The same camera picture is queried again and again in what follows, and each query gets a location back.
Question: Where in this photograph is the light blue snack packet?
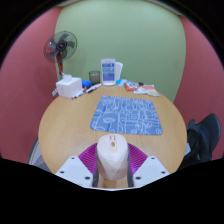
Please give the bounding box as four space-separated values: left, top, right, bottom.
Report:
115 78 129 88

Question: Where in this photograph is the black-capped whiteboard marker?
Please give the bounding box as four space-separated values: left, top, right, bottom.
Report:
71 87 88 100

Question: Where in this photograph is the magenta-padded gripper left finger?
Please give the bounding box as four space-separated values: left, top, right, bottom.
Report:
54 142 100 188

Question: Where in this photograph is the blue patterned mouse pad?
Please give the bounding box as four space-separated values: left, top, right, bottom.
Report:
89 95 164 136

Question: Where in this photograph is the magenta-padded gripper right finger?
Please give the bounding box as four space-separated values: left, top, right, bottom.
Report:
126 143 170 188

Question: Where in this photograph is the white plastic stand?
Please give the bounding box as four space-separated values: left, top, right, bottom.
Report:
115 61 124 83

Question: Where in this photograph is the black standing fan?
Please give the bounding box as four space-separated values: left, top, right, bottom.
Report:
43 30 78 79

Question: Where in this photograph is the black office chair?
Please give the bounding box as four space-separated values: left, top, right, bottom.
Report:
185 112 222 169

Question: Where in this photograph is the red-capped whiteboard marker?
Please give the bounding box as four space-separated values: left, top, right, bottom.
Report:
84 82 103 94

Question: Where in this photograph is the pale pink computer mouse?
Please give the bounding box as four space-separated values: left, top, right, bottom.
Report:
96 133 130 181

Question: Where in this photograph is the white clear snack packet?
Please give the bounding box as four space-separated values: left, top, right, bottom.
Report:
134 85 148 95

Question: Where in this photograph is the white orange snack packet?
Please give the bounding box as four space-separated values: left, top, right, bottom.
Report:
142 84 160 98

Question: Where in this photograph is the blue whiteboard eraser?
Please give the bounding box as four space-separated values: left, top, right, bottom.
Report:
81 79 93 89

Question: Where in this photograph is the white tissue box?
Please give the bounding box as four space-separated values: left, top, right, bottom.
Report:
55 73 83 99

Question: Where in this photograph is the dark transparent cup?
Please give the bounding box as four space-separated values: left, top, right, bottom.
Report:
88 70 101 85

